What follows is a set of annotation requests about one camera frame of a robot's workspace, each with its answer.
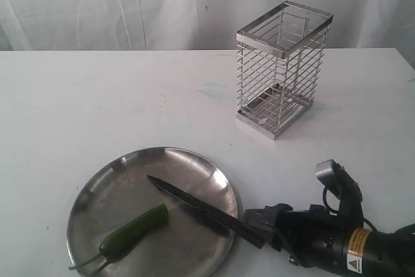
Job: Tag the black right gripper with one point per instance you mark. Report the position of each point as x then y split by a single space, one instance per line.
314 237

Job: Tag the black handled knife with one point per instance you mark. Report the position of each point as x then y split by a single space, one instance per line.
228 221

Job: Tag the dark green object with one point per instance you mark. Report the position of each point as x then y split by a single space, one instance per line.
118 241

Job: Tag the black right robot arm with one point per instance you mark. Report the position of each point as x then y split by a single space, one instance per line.
372 253

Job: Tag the round steel plate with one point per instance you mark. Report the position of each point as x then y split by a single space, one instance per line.
187 245

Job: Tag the white backdrop curtain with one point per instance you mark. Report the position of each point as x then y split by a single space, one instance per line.
188 24

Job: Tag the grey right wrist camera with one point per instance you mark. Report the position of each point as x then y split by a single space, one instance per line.
326 174

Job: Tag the steel wire utensil basket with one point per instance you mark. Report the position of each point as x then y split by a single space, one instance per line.
279 60

